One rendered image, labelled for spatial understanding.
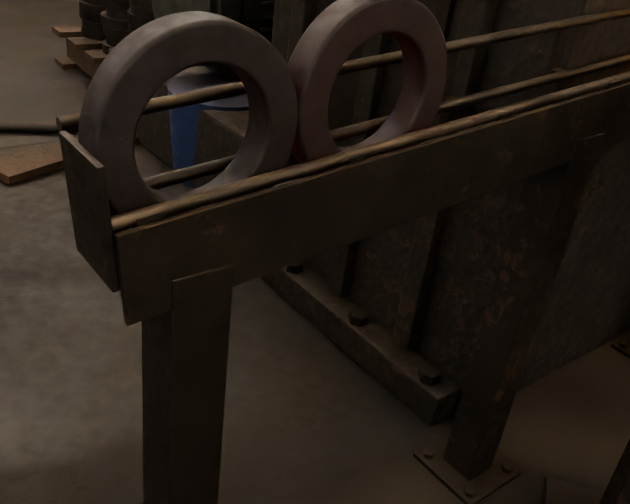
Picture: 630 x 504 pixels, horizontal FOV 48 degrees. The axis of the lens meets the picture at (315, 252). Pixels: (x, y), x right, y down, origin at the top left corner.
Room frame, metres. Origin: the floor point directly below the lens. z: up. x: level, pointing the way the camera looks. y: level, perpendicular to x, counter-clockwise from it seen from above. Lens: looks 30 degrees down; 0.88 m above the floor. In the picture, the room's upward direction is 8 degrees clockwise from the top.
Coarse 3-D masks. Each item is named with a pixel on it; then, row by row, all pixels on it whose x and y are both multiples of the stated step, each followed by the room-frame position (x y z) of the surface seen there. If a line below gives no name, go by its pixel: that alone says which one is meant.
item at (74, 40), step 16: (80, 0) 2.71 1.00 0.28; (96, 0) 2.67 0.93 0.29; (112, 0) 2.49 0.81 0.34; (128, 0) 2.50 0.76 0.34; (144, 0) 2.29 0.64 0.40; (80, 16) 2.71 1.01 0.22; (96, 16) 2.67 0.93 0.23; (112, 16) 2.51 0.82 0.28; (128, 16) 2.33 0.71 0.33; (144, 16) 2.29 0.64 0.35; (64, 32) 2.73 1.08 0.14; (80, 32) 2.76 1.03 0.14; (96, 32) 2.67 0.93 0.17; (112, 32) 2.49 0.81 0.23; (128, 32) 2.48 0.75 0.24; (80, 48) 2.59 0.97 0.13; (96, 48) 2.63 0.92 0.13; (64, 64) 2.71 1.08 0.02; (80, 64) 2.69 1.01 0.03; (96, 64) 2.56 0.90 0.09
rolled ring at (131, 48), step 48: (144, 48) 0.49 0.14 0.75; (192, 48) 0.51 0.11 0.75; (240, 48) 0.54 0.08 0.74; (96, 96) 0.48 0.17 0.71; (144, 96) 0.49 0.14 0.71; (288, 96) 0.57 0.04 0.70; (96, 144) 0.46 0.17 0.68; (288, 144) 0.58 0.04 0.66; (144, 192) 0.49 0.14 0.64; (192, 192) 0.54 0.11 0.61
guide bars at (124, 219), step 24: (552, 96) 0.80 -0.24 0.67; (576, 96) 0.83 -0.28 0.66; (456, 120) 0.70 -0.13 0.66; (480, 120) 0.72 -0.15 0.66; (384, 144) 0.63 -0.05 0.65; (408, 144) 0.65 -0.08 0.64; (288, 168) 0.56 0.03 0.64; (312, 168) 0.57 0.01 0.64; (216, 192) 0.51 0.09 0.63; (240, 192) 0.52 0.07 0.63; (120, 216) 0.46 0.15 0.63; (144, 216) 0.47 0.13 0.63
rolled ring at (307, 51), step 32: (352, 0) 0.63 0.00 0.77; (384, 0) 0.64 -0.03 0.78; (416, 0) 0.66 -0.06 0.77; (320, 32) 0.61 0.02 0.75; (352, 32) 0.61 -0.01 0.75; (384, 32) 0.64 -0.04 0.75; (416, 32) 0.67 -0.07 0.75; (288, 64) 0.61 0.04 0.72; (320, 64) 0.59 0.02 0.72; (416, 64) 0.69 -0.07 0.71; (320, 96) 0.60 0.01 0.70; (416, 96) 0.69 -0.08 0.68; (320, 128) 0.60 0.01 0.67; (384, 128) 0.69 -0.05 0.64; (416, 128) 0.68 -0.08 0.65
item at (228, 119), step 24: (168, 0) 2.01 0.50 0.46; (192, 0) 1.91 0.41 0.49; (216, 0) 1.86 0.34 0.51; (240, 0) 1.88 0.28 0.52; (264, 0) 1.94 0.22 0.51; (264, 24) 1.95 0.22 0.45; (192, 72) 2.08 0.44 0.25; (216, 72) 2.10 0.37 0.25; (144, 120) 2.03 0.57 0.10; (168, 120) 1.91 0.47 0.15; (216, 120) 1.72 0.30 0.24; (240, 120) 1.72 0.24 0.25; (144, 144) 2.03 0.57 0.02; (168, 144) 1.91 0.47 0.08; (216, 144) 1.71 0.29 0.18; (240, 144) 1.63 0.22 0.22
